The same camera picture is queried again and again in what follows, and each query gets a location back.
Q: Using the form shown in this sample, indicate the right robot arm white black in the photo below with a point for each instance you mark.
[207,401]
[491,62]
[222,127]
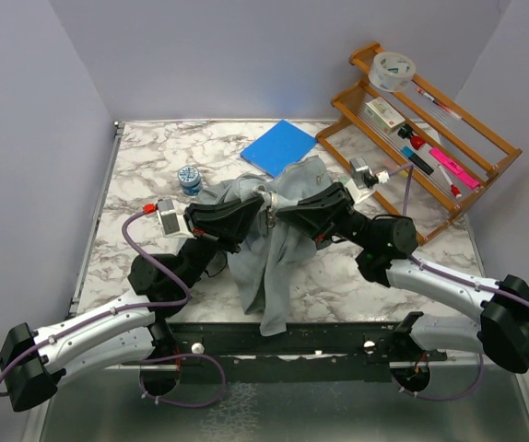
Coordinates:
[493,314]

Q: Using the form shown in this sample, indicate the wooden two-tier rack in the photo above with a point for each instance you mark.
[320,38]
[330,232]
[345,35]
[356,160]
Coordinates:
[456,157]

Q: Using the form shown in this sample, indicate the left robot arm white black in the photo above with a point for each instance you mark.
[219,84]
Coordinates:
[132,328]

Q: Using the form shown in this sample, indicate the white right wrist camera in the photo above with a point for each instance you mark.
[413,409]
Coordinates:
[363,180]

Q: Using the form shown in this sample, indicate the red pen on top shelf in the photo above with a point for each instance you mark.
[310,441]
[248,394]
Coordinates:
[422,92]

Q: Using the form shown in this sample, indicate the grey zip-up jacket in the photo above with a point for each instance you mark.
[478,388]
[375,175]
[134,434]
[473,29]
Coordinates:
[273,249]

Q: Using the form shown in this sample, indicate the red white marker pen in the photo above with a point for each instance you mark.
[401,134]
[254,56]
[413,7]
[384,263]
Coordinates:
[453,188]

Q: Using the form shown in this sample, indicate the blue paper sheet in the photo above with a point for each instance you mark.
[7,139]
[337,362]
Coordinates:
[280,146]

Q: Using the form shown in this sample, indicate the aluminium frame rail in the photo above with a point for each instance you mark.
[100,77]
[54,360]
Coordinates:
[314,382]

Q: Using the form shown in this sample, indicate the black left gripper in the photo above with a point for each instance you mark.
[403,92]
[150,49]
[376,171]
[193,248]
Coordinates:
[228,223]

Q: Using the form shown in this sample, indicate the pink highlighter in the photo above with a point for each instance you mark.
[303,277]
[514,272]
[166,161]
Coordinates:
[455,169]

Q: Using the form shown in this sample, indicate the blue patterned round container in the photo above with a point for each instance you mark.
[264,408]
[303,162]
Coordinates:
[189,178]

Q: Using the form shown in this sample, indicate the clear tape roll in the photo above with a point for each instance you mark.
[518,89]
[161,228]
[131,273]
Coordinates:
[392,71]

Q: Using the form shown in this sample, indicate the yellow highlighter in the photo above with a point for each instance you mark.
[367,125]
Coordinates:
[389,164]

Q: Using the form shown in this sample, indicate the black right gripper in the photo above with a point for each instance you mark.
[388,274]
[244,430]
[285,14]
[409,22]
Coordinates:
[322,215]

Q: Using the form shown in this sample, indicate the blue black highlighter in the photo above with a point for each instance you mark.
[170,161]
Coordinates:
[413,157]

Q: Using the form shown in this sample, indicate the white green small box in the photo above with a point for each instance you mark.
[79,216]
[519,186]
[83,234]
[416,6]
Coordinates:
[384,115]

